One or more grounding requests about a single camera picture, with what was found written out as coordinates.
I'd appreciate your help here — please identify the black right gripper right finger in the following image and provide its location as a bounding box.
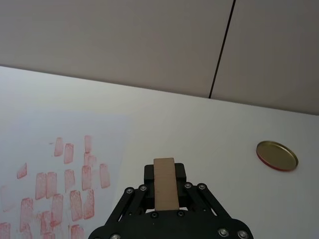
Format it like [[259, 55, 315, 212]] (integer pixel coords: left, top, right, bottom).
[[173, 162, 234, 220]]

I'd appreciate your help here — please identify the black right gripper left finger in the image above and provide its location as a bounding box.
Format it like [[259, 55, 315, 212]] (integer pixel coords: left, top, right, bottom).
[[105, 164, 156, 225]]

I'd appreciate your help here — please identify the tan wooden stamp block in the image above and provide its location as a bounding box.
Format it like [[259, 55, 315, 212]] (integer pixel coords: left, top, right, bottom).
[[153, 157, 180, 211]]

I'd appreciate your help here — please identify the gold round metal lid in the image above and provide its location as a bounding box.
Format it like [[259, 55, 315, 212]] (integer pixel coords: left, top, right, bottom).
[[256, 140, 299, 173]]

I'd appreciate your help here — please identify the white paper with red stamps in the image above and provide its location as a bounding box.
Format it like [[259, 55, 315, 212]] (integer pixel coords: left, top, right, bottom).
[[0, 109, 134, 239]]

